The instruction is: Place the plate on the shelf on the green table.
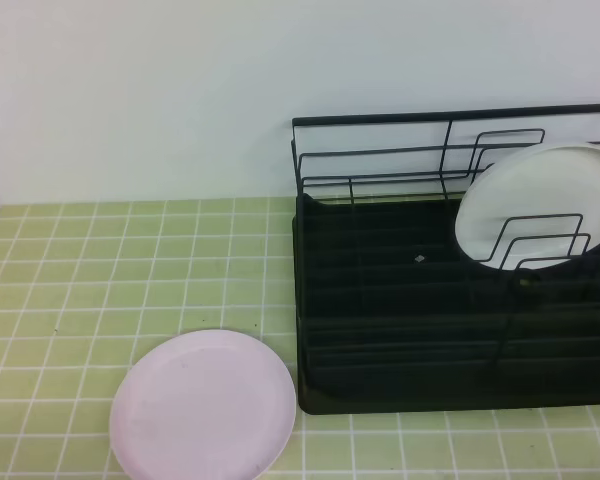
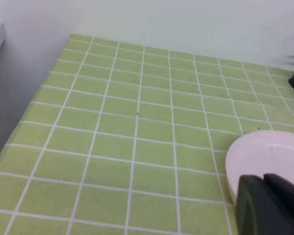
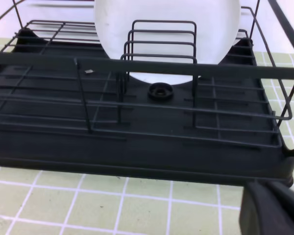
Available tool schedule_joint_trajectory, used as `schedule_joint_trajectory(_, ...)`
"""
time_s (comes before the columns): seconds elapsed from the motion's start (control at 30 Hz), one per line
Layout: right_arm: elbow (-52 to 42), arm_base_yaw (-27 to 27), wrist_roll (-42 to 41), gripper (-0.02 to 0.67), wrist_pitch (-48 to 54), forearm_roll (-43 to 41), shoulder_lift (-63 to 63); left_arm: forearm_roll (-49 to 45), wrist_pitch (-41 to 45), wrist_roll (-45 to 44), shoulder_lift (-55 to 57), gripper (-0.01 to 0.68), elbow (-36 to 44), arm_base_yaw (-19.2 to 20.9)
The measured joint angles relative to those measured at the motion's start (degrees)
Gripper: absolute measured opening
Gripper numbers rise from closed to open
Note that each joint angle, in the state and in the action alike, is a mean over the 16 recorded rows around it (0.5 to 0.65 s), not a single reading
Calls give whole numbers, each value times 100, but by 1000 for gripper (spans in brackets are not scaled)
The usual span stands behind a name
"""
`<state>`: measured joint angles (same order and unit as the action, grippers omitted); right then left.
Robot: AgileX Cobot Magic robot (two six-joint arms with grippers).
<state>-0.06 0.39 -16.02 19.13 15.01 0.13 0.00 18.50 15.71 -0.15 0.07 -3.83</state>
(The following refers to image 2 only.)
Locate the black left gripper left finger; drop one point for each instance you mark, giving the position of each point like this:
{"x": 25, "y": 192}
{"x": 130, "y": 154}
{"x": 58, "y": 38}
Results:
{"x": 258, "y": 211}

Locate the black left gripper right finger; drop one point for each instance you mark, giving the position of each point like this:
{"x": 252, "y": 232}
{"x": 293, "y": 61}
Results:
{"x": 283, "y": 189}

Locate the pink plastic plate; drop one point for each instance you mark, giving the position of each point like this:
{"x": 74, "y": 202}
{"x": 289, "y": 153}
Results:
{"x": 259, "y": 153}

